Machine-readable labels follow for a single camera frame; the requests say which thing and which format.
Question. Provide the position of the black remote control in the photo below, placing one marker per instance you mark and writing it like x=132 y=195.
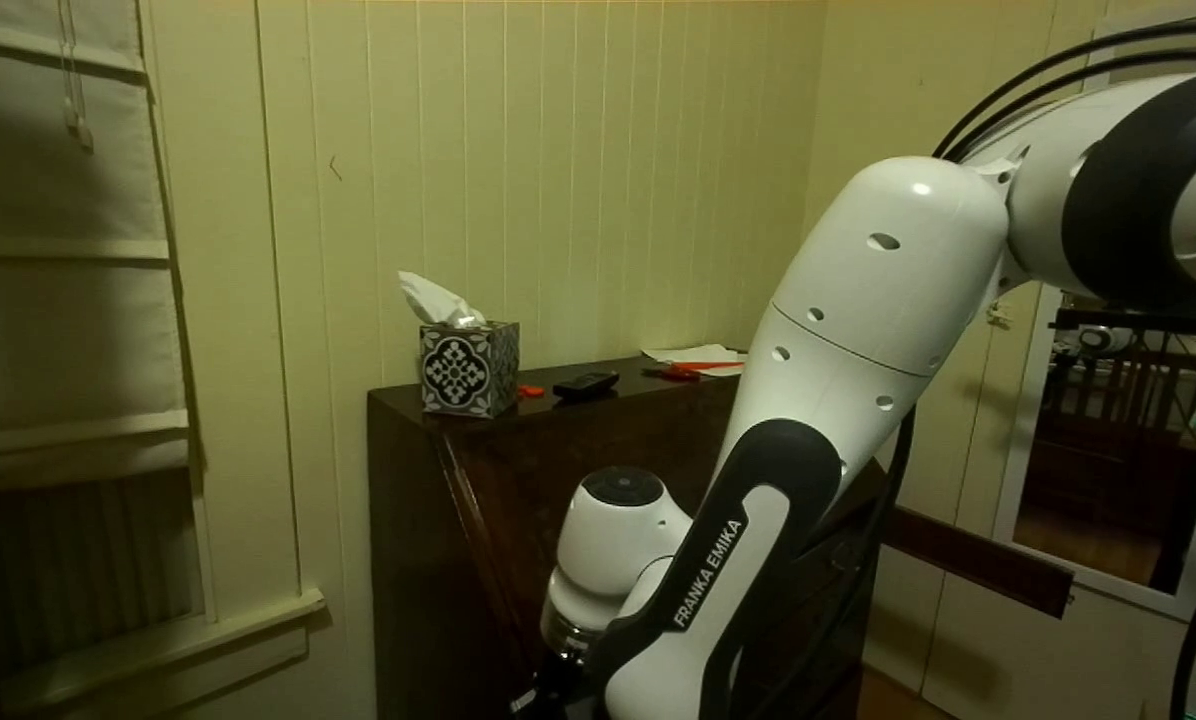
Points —
x=586 y=384

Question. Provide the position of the window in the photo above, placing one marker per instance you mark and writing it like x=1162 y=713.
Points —
x=108 y=560

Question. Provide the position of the white roman blind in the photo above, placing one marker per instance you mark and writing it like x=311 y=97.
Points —
x=63 y=300

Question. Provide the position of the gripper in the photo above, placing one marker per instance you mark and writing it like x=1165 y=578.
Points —
x=556 y=692

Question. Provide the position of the orange pencil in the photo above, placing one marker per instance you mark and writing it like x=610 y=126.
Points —
x=710 y=365

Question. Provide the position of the white paper sheets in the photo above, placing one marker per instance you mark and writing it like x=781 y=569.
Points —
x=703 y=353

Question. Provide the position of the small orange object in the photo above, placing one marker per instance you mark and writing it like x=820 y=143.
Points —
x=531 y=391

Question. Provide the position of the patterned tissue box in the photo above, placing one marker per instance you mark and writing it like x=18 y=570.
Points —
x=468 y=370

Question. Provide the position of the white framed mirror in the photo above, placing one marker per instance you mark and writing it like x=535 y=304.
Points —
x=1108 y=480

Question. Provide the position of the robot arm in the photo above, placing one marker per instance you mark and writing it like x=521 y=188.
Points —
x=888 y=300

